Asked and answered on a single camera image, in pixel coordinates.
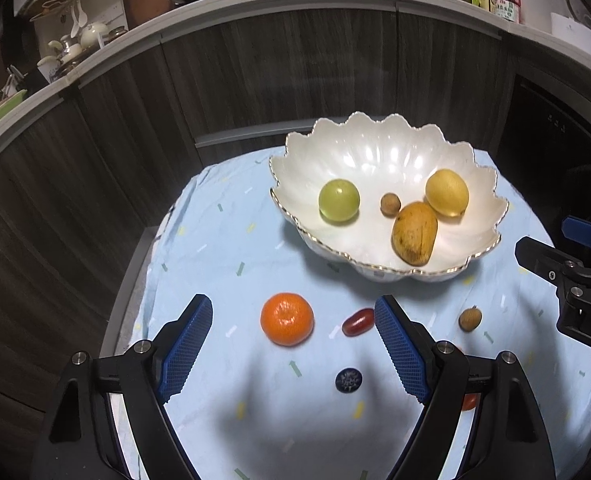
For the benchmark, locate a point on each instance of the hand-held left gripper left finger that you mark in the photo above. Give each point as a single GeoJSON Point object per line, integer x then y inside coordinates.
{"type": "Point", "coordinates": [185, 345]}

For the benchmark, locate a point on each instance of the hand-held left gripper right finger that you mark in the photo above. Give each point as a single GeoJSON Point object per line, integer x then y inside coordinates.
{"type": "Point", "coordinates": [400, 350]}

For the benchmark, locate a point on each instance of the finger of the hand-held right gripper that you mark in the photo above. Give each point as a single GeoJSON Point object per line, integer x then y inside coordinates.
{"type": "Point", "coordinates": [545, 259]}
{"type": "Point", "coordinates": [588, 232]}

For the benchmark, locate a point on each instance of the dark blueberry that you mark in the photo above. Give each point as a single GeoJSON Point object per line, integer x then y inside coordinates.
{"type": "Point", "coordinates": [348, 380]}

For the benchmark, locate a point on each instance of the brown longan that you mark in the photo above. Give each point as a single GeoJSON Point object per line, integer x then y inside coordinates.
{"type": "Point", "coordinates": [470, 319]}
{"type": "Point", "coordinates": [390, 204]}

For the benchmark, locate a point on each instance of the orange mandarin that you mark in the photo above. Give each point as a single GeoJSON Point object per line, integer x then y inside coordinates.
{"type": "Point", "coordinates": [286, 320]}

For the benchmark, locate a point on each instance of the yellow mango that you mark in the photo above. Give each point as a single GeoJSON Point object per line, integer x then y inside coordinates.
{"type": "Point", "coordinates": [414, 234]}

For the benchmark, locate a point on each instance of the yellow lemon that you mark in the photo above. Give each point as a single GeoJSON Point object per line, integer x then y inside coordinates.
{"type": "Point", "coordinates": [447, 194]}

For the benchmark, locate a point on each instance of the round green plum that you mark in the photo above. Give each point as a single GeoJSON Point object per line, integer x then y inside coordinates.
{"type": "Point", "coordinates": [339, 201]}

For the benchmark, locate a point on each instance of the white scalloped bowl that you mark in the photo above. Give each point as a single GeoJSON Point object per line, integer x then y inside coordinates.
{"type": "Point", "coordinates": [375, 160]}

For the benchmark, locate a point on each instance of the black built-in dishwasher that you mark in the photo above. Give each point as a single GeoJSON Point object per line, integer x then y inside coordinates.
{"type": "Point", "coordinates": [550, 135]}

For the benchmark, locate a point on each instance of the light blue patterned cloth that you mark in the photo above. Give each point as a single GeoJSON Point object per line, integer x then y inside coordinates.
{"type": "Point", "coordinates": [255, 260]}

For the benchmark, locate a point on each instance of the white rectangular container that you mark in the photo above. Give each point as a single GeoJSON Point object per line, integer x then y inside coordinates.
{"type": "Point", "coordinates": [575, 35]}

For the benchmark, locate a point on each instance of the dark wood kitchen cabinet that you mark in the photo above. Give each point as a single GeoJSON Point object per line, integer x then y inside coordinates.
{"type": "Point", "coordinates": [225, 60]}

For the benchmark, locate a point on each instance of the black knife block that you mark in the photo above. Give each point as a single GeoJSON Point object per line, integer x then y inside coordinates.
{"type": "Point", "coordinates": [18, 80]}

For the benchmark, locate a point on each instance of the white teapot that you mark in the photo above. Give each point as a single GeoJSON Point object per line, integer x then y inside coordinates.
{"type": "Point", "coordinates": [94, 34]}

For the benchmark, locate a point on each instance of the white hanging ladle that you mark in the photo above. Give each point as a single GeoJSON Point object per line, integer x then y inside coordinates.
{"type": "Point", "coordinates": [78, 17]}

